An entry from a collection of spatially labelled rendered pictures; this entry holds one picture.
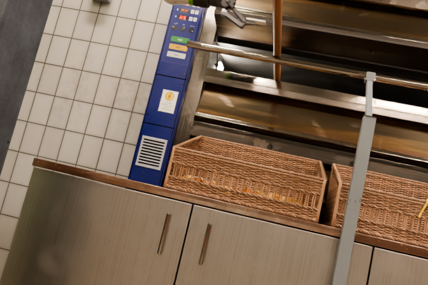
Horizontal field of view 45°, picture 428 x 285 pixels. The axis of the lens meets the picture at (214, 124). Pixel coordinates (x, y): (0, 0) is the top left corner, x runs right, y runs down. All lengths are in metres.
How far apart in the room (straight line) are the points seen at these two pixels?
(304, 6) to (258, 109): 0.54
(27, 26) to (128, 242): 0.78
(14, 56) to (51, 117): 1.04
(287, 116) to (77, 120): 0.99
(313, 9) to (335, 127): 0.57
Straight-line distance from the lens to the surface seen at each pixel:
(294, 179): 1.80
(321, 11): 2.49
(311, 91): 2.36
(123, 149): 2.42
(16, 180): 2.61
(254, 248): 1.74
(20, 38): 1.59
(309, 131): 2.30
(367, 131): 1.73
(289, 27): 2.30
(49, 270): 1.92
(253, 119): 2.32
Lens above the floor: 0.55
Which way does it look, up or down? 9 degrees up
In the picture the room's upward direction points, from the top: 13 degrees clockwise
